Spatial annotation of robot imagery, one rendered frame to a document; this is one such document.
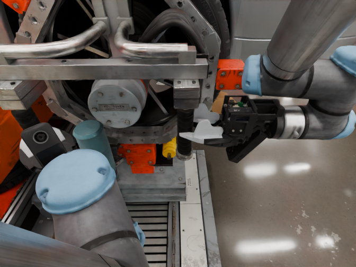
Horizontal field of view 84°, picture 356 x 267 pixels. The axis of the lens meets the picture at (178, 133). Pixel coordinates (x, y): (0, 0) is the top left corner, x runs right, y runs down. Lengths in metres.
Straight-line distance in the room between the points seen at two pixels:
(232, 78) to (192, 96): 0.27
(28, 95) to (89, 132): 0.21
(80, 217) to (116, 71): 0.27
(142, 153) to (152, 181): 0.32
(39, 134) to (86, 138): 0.25
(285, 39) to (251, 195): 1.15
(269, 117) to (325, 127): 0.11
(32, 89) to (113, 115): 0.17
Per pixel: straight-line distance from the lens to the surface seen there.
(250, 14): 0.82
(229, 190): 1.36
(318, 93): 0.44
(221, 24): 0.66
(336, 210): 1.58
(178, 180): 1.09
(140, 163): 0.86
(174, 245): 1.10
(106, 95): 0.49
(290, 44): 0.33
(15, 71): 0.49
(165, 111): 0.80
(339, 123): 0.51
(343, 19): 0.30
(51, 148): 0.41
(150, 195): 1.13
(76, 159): 0.24
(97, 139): 0.64
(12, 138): 0.98
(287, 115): 0.46
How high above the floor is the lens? 1.13
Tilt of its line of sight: 42 degrees down
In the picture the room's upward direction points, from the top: straight up
